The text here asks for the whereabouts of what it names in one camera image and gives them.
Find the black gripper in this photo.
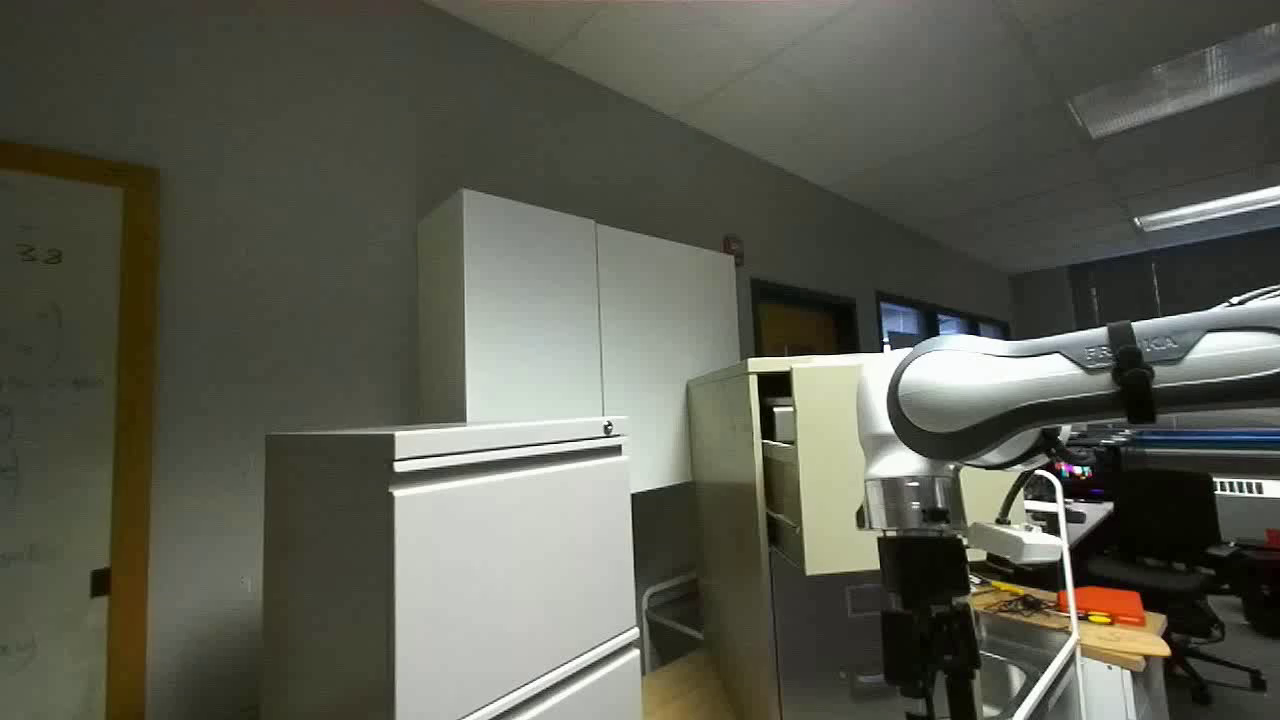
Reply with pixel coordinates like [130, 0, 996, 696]
[875, 526, 983, 720]

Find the beige filing cabinet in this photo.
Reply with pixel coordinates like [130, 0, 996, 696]
[684, 351, 990, 720]

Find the white lateral filing cabinet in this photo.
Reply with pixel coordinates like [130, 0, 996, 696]
[259, 413, 646, 720]

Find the tall white storage cabinet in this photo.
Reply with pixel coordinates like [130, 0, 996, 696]
[412, 182, 744, 496]

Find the wooden workbench top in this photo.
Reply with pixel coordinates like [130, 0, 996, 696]
[969, 576, 1176, 673]

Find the computer monitor with colourful screen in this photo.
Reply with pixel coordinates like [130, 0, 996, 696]
[1046, 447, 1118, 504]

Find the grey metal tube rack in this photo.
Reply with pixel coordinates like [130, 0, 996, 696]
[634, 568, 709, 677]

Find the black office chair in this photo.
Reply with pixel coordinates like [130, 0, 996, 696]
[1106, 465, 1271, 706]

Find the dark interior window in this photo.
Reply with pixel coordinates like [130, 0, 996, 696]
[873, 288, 1016, 356]

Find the dark wooden door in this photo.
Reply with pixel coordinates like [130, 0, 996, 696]
[747, 275, 863, 358]

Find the narrow ceiling light strip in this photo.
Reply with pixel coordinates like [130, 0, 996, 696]
[1126, 179, 1280, 238]

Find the large ceiling light panel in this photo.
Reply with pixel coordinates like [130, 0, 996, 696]
[1063, 16, 1280, 145]

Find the wood framed whiteboard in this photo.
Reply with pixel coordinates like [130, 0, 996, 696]
[0, 136, 162, 720]

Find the white metal tube frame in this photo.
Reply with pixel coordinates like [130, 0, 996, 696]
[1007, 469, 1087, 720]

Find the black strap on arm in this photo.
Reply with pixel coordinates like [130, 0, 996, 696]
[1102, 318, 1159, 427]

